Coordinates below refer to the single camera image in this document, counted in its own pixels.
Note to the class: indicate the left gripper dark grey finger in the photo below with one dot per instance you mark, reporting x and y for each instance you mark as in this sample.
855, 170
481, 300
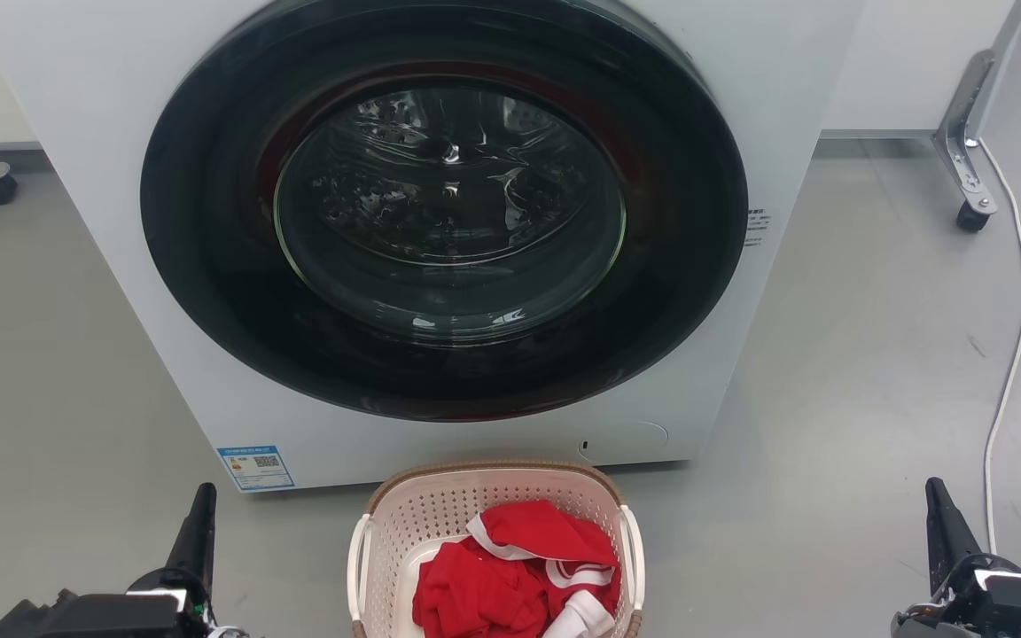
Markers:
197, 540

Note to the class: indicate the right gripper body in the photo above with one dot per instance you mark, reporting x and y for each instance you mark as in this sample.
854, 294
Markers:
1007, 607

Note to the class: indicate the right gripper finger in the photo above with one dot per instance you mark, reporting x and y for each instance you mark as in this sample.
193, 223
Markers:
945, 540

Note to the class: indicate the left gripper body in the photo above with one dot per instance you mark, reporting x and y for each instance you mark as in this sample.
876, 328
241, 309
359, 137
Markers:
112, 616

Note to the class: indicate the beige perforated plastic laundry basket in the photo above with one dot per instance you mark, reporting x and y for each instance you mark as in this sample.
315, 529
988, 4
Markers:
435, 514

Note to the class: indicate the blue energy label sticker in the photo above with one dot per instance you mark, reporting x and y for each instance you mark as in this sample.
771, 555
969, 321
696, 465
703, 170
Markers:
255, 468

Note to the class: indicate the red garment with white trim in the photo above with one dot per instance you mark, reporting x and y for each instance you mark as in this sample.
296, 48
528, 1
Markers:
493, 594

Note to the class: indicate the round white filter cover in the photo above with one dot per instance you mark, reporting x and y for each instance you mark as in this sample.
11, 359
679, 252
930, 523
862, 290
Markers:
636, 439

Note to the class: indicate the white front-load washing machine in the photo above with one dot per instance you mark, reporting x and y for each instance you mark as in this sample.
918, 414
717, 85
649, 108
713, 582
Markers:
112, 133

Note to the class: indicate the round black glass washer door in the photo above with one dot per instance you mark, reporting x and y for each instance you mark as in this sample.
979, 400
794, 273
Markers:
448, 204

